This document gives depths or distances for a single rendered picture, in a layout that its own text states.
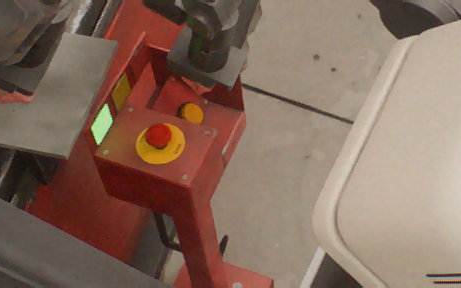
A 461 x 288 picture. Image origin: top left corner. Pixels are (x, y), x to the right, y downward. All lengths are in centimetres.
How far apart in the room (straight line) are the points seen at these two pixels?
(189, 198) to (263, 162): 92
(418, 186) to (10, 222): 25
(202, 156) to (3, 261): 80
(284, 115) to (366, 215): 170
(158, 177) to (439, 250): 77
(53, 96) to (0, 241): 62
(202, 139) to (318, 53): 113
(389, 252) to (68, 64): 65
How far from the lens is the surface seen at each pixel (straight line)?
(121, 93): 136
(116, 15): 152
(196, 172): 130
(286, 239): 211
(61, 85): 115
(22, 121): 113
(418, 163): 60
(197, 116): 142
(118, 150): 134
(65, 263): 56
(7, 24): 82
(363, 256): 64
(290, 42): 245
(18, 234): 55
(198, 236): 161
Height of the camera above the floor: 187
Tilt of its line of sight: 54 degrees down
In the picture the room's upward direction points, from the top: 6 degrees counter-clockwise
